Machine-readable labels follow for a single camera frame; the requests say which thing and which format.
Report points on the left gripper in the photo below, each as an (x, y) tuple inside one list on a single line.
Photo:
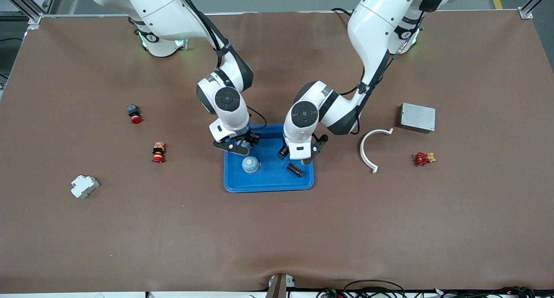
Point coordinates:
[(284, 152)]

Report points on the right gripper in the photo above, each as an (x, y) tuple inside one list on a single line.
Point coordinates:
[(252, 138)]

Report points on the light blue round bell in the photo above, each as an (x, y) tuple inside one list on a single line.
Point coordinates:
[(246, 147), (250, 164)]

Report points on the dark cylindrical capacitor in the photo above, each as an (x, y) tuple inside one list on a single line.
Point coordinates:
[(295, 170)]

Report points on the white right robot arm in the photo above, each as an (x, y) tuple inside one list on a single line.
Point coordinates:
[(164, 12)]

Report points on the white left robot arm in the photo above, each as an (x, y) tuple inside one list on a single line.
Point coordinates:
[(376, 25)]

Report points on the blue plastic tray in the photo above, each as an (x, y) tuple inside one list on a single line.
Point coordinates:
[(270, 181)]

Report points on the white curved plastic clamp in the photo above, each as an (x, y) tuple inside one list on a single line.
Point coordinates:
[(362, 153)]

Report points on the brown table mat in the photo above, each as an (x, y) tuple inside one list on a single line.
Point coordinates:
[(277, 237)]

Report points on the red yellow emergency stop button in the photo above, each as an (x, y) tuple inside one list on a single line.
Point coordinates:
[(158, 153)]

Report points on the red push button black base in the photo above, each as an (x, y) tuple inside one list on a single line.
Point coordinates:
[(135, 115)]

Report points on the red handwheel brass valve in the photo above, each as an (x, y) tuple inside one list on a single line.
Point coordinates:
[(420, 159)]

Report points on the grey metal box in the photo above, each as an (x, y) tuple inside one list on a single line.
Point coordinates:
[(417, 118)]

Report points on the white circuit breaker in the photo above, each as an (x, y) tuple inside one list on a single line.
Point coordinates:
[(84, 186)]

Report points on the grey mounting bracket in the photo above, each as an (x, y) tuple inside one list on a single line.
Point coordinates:
[(278, 287)]

